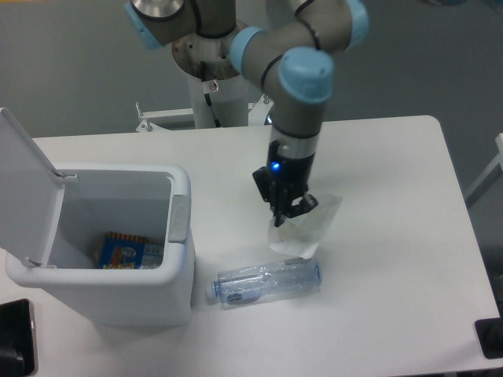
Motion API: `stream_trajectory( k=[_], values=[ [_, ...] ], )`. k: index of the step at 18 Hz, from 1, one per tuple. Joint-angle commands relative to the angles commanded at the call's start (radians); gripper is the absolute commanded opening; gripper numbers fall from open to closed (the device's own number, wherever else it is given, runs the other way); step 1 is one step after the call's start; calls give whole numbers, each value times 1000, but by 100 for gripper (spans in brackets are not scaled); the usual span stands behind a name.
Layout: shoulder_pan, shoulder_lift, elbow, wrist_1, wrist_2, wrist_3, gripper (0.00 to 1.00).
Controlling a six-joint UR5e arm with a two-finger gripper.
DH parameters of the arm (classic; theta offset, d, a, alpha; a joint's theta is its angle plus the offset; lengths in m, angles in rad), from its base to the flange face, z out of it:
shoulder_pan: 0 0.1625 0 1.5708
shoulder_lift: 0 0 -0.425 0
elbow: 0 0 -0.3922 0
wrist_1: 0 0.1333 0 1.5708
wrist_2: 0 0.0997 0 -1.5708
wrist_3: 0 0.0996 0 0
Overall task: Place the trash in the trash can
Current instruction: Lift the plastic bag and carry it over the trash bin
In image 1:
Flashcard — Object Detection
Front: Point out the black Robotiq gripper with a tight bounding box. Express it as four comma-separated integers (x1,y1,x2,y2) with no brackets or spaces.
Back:
252,140,318,228

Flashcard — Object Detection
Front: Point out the clear plastic wrapper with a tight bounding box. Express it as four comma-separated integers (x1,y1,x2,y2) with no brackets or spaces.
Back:
268,193,343,259

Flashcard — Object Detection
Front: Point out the clear plastic bottle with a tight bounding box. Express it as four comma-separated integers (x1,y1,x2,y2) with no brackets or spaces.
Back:
205,257,322,309

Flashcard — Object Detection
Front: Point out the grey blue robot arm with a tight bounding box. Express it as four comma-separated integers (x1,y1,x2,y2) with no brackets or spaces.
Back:
124,1,369,226

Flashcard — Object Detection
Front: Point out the white plastic trash can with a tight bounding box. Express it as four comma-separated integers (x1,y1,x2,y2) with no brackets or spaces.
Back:
1,163,195,326

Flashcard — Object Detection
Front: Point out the white trash can lid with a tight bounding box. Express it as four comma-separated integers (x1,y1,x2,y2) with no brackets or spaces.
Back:
1,108,64,266

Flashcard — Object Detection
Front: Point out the colourful snack package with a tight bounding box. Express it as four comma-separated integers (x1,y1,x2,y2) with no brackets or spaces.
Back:
97,232,164,269

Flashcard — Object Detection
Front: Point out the black device right corner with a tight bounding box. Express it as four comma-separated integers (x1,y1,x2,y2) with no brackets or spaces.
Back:
475,317,502,359

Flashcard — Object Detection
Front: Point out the black device corner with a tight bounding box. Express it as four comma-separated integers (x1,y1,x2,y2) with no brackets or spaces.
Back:
475,317,502,359
1,298,38,376

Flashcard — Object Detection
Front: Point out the black device left corner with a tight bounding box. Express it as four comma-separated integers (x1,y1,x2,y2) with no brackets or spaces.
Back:
1,298,38,376

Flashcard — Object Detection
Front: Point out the white table bracket middle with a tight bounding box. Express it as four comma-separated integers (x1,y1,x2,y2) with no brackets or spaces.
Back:
248,94,274,126

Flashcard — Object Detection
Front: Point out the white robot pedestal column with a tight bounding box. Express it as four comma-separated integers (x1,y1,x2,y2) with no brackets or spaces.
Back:
172,21,249,129

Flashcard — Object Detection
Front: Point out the black cable on pedestal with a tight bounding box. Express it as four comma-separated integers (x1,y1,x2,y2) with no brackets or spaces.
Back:
200,60,222,129

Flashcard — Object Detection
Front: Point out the white table leg bracket left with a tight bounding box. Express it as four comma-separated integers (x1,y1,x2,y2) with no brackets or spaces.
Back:
135,102,195,133

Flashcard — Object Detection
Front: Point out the white frame right edge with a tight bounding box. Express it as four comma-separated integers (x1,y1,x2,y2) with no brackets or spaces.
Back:
464,134,502,208

